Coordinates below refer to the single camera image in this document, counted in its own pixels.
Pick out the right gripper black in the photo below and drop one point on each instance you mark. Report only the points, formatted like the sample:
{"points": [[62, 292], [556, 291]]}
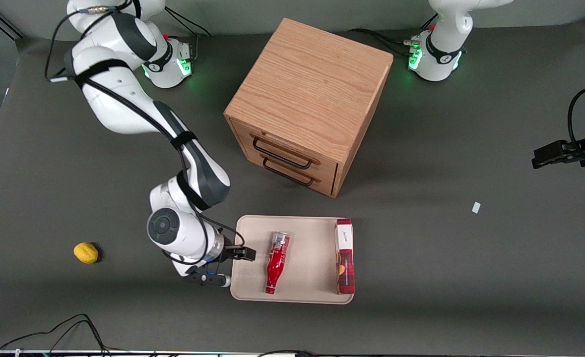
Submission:
{"points": [[232, 253]]}

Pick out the red coke bottle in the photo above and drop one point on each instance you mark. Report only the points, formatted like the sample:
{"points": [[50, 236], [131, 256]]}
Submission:
{"points": [[276, 265]]}

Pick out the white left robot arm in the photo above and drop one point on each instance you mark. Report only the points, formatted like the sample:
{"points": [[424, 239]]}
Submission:
{"points": [[438, 54]]}

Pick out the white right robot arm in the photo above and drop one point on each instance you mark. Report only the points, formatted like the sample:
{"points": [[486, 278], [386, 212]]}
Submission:
{"points": [[118, 99]]}

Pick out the beige plastic tray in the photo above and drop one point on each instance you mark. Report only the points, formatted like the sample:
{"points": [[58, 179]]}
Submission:
{"points": [[307, 258]]}

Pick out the small white paper scrap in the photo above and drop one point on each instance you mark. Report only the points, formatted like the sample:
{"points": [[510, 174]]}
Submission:
{"points": [[476, 207]]}

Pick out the red cookie box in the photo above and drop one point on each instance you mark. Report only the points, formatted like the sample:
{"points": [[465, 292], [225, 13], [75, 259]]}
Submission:
{"points": [[345, 263]]}

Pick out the wooden drawer front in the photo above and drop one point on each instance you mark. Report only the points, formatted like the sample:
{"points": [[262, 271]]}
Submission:
{"points": [[327, 166], [322, 184]]}

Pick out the yellow lemon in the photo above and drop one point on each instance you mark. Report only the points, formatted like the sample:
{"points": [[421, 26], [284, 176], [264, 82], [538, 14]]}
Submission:
{"points": [[86, 253]]}

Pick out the wooden drawer cabinet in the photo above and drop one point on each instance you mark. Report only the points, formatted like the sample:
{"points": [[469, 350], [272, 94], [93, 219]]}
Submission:
{"points": [[312, 84]]}

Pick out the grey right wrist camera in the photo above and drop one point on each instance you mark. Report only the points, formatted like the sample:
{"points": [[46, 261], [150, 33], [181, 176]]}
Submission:
{"points": [[214, 280]]}

